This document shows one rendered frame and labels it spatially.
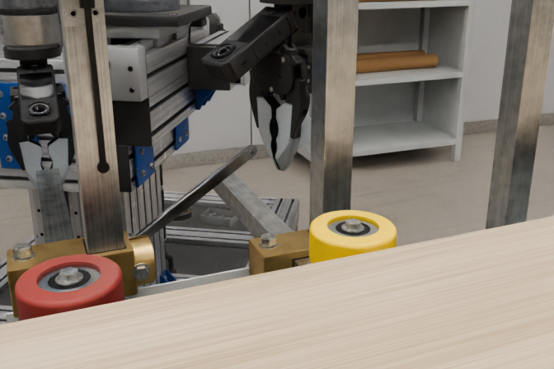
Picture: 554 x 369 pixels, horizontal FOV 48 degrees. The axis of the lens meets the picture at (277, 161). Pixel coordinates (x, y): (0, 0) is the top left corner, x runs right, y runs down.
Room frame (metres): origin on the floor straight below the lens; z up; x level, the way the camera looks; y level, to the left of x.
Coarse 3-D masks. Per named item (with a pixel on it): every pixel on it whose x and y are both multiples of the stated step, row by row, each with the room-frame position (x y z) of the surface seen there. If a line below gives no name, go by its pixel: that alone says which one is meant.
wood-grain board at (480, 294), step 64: (384, 256) 0.48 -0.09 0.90; (448, 256) 0.48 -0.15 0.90; (512, 256) 0.48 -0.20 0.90; (64, 320) 0.38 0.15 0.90; (128, 320) 0.38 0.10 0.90; (192, 320) 0.38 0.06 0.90; (256, 320) 0.38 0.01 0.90; (320, 320) 0.38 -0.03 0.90; (384, 320) 0.38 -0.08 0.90; (448, 320) 0.38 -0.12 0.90; (512, 320) 0.38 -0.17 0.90
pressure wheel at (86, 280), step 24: (48, 264) 0.45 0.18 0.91; (72, 264) 0.46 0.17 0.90; (96, 264) 0.45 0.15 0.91; (24, 288) 0.42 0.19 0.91; (48, 288) 0.42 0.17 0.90; (72, 288) 0.42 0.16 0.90; (96, 288) 0.42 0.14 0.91; (120, 288) 0.43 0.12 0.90; (24, 312) 0.40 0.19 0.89; (48, 312) 0.40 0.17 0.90
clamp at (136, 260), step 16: (80, 240) 0.57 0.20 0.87; (128, 240) 0.57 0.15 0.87; (144, 240) 0.58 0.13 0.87; (48, 256) 0.54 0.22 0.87; (112, 256) 0.54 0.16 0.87; (128, 256) 0.55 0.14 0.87; (144, 256) 0.56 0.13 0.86; (16, 272) 0.51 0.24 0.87; (128, 272) 0.55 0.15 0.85; (144, 272) 0.55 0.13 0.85; (128, 288) 0.55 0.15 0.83
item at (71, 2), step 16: (64, 0) 0.54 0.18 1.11; (80, 0) 0.51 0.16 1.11; (96, 0) 0.55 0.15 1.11; (64, 16) 0.54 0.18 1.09; (80, 16) 0.55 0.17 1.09; (96, 16) 0.55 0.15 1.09; (96, 80) 0.54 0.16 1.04; (96, 96) 0.54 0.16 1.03; (96, 112) 0.54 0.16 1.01; (96, 128) 0.55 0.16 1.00
